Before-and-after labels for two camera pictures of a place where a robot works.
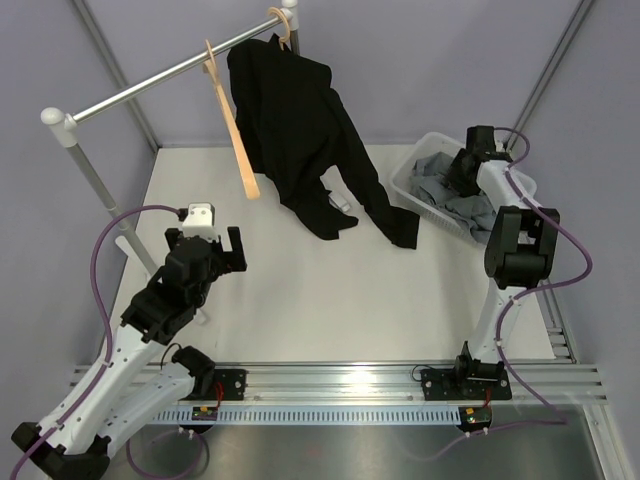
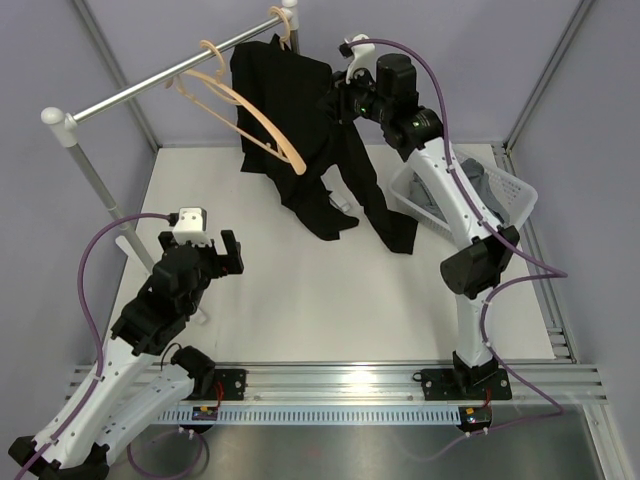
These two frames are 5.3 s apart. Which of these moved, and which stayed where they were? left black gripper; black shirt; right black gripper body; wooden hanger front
Moved: wooden hanger front; right black gripper body
Stayed: left black gripper; black shirt
